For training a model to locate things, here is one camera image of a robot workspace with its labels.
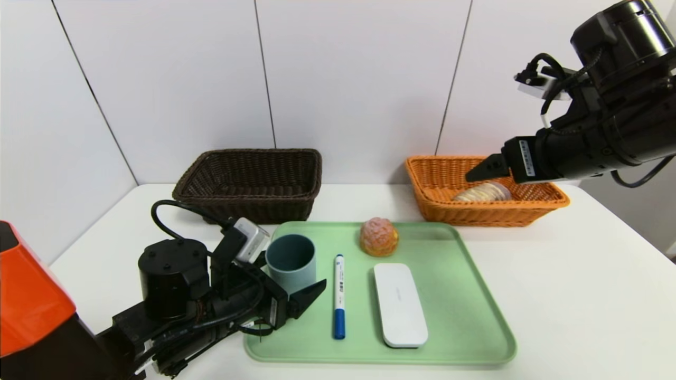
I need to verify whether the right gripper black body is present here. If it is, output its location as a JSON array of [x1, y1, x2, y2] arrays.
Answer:
[[501, 113, 618, 184]]

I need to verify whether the dark brown wicker basket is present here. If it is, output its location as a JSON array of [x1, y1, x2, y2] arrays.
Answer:
[[173, 148, 323, 225]]

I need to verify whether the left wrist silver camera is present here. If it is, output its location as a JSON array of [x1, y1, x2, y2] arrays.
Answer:
[[232, 217, 270, 264]]

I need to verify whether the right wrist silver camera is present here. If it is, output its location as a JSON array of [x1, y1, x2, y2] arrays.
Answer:
[[515, 70, 574, 101]]

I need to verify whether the left wrist thin black cable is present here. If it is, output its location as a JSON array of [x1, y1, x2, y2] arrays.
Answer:
[[151, 199, 236, 243]]

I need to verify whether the white marker pen blue cap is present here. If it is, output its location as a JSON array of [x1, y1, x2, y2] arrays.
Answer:
[[333, 254, 346, 339]]

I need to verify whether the wrist thin black cable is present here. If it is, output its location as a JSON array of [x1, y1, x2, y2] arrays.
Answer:
[[520, 50, 605, 130], [151, 199, 236, 243]]

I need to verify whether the orange wicker basket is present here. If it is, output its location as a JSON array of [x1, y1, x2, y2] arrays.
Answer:
[[405, 155, 571, 228]]

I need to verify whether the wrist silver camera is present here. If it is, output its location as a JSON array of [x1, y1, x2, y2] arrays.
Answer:
[[232, 217, 270, 264], [515, 70, 574, 101]]

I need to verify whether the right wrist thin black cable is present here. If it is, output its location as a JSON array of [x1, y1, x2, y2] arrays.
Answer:
[[520, 50, 605, 130]]

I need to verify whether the light green plastic tray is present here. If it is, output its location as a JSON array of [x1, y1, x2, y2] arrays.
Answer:
[[245, 221, 517, 365]]

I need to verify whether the long striped bread loaf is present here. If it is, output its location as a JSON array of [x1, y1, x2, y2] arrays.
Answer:
[[452, 181, 513, 203]]

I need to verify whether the round orange pastry bun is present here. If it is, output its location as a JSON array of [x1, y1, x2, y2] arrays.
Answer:
[[360, 217, 400, 258]]

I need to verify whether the white rectangular case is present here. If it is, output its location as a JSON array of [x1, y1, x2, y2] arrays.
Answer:
[[373, 263, 429, 348]]

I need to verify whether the blue-grey plastic cup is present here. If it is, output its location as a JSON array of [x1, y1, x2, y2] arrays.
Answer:
[[265, 234, 317, 295]]

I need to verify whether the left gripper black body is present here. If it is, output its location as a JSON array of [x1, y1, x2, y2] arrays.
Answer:
[[212, 262, 290, 331]]

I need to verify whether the right arm thick black cable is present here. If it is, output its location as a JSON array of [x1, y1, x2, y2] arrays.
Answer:
[[612, 155, 676, 189]]

